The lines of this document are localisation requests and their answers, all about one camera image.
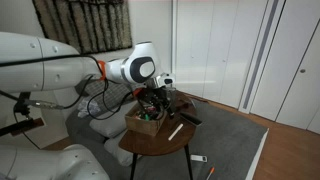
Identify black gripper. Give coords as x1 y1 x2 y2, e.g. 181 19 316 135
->
137 85 177 119

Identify white stick object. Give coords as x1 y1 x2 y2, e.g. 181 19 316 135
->
167 123 184 142

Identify brown cardboard box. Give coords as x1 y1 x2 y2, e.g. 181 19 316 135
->
124 99 169 137

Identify black remote control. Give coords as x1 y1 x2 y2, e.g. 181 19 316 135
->
179 111 203 128

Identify dark wooden side table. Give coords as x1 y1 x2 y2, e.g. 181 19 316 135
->
118 90 198 180

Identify grey checked pillow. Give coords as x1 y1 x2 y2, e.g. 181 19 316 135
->
79 79 141 113

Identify white remote control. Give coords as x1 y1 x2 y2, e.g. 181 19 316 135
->
190 154 208 163

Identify light grey cushion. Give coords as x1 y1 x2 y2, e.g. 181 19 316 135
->
89 99 138 139
103 138 141 167

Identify grey floor rug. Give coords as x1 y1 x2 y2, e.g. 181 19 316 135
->
133 99 269 180

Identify white bifold closet doors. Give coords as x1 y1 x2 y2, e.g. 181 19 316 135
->
173 0 269 109

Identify orange pen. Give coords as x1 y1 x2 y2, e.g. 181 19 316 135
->
205 166 216 180

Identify crumpled light throw blanket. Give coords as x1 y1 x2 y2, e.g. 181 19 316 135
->
77 98 102 118

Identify grey sofa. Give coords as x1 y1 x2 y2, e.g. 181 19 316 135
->
64 79 141 180

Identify white door with knob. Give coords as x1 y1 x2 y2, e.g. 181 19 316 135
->
249 0 320 134

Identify brown wooden board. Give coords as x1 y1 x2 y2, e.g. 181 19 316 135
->
9 116 46 136

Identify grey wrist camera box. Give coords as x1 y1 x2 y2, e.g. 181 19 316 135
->
153 73 176 88

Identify looped thin black cables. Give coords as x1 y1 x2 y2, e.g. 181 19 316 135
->
85 74 141 122

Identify woven striped wall tapestry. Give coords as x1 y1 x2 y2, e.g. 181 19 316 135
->
32 0 133 54

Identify metal cable plug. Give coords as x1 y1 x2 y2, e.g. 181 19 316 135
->
24 99 65 111

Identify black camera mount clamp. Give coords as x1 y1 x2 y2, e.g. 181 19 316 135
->
13 91 33 116

